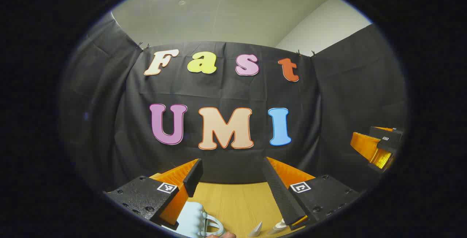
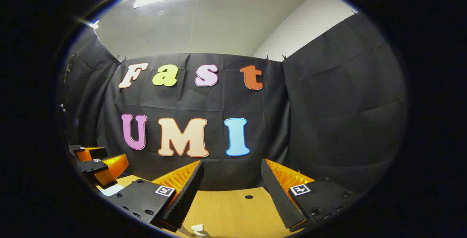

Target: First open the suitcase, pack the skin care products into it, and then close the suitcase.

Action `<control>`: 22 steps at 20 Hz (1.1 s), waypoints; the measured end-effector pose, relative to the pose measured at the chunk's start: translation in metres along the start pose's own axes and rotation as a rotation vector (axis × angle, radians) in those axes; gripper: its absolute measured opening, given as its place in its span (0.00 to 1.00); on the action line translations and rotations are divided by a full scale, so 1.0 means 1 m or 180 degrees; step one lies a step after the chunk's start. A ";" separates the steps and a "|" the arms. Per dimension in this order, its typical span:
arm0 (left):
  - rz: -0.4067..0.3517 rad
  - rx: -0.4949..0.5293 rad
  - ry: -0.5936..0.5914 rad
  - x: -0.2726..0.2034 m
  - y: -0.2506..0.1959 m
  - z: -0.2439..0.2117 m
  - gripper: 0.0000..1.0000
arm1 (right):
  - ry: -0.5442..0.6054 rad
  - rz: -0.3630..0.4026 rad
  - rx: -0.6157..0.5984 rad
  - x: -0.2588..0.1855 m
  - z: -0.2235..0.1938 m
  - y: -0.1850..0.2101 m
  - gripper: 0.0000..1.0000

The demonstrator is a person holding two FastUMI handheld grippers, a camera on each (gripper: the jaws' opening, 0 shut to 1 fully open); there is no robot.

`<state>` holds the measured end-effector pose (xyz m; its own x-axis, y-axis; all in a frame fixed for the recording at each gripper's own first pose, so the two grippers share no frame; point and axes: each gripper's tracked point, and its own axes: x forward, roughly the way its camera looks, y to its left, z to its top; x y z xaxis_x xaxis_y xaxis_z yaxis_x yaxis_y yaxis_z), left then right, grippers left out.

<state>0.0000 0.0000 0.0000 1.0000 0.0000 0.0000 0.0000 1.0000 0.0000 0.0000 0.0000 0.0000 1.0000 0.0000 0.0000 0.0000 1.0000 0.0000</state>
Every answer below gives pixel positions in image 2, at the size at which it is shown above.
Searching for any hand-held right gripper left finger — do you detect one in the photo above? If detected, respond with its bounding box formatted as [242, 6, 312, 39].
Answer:
[108, 160, 205, 233]

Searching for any black backdrop cloth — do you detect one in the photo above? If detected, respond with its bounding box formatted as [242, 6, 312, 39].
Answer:
[58, 12, 408, 195]

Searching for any white pump bottle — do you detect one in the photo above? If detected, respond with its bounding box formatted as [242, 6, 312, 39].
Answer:
[191, 224, 209, 237]

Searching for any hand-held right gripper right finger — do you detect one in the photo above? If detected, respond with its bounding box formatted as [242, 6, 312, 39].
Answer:
[260, 158, 362, 231]

